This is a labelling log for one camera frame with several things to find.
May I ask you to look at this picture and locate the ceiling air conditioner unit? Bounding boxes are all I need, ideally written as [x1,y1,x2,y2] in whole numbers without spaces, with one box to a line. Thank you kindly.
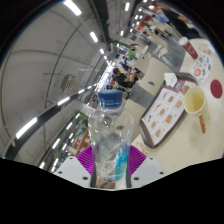
[60,74,77,92]

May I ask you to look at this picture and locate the cream mug with brown handle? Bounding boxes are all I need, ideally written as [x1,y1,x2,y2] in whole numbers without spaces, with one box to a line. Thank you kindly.
[183,85,210,135]

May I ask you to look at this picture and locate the white paper napkin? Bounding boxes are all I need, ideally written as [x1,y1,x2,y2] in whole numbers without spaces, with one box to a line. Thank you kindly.
[163,72,179,88]

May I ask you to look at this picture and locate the ceiling lights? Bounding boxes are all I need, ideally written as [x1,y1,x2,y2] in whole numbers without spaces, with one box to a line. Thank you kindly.
[14,0,161,168]

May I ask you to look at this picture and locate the brown food tray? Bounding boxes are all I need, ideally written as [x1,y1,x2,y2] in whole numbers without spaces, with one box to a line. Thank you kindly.
[138,72,198,149]

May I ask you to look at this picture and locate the beige chair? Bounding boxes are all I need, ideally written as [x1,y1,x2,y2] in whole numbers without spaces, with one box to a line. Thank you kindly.
[123,98,148,141]
[138,57,174,98]

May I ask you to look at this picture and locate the colourful printed paper leaflet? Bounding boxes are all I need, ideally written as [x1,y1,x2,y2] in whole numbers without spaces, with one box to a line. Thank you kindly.
[188,51,214,84]

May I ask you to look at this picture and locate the red paper cup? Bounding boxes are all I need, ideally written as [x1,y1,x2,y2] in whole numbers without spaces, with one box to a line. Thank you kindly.
[178,36,199,60]

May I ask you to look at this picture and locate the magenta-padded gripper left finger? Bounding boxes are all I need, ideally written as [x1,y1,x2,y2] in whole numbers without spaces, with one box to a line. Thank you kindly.
[53,145,98,188]

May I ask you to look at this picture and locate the clear bottle with blue cap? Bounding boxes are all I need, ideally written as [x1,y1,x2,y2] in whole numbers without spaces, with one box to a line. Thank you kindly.
[87,89,135,188]

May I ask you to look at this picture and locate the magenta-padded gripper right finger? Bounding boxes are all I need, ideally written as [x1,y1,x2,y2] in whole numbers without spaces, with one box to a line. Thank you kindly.
[125,144,165,190]

